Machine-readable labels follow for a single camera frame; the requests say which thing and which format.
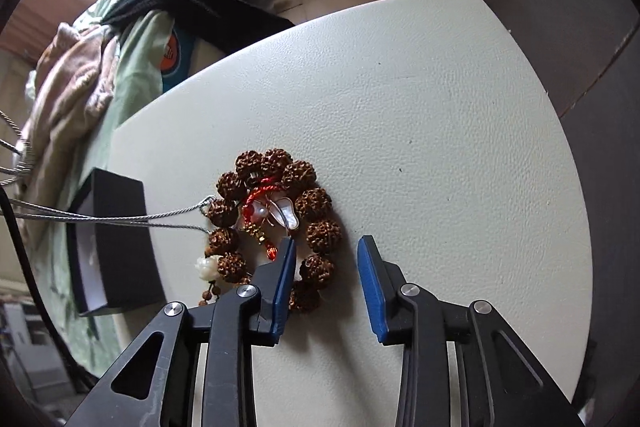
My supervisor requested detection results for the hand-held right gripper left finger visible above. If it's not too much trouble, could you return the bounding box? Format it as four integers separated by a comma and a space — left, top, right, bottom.
67, 237, 298, 427

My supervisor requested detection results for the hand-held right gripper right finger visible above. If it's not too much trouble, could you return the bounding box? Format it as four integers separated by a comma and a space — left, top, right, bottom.
357, 235, 587, 427

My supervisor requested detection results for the black cable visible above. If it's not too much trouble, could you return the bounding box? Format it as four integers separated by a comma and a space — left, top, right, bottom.
0, 187, 96, 388

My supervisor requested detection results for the black jewelry box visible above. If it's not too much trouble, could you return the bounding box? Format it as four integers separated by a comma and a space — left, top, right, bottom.
66, 168, 167, 318

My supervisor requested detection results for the pearl shell pendant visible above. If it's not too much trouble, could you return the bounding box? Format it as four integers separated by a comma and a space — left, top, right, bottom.
237, 193, 301, 239

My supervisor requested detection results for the green printed bedsheet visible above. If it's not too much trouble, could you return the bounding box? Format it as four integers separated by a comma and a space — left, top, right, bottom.
47, 0, 211, 373

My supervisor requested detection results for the brown bead bracelet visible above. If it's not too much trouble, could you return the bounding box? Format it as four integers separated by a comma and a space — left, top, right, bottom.
194, 148, 343, 314

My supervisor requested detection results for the silver chain necklace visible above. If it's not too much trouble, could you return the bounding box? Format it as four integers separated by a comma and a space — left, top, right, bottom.
0, 111, 221, 235

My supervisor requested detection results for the pink beige blanket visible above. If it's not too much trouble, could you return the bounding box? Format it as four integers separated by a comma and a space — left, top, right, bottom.
21, 23, 121, 248

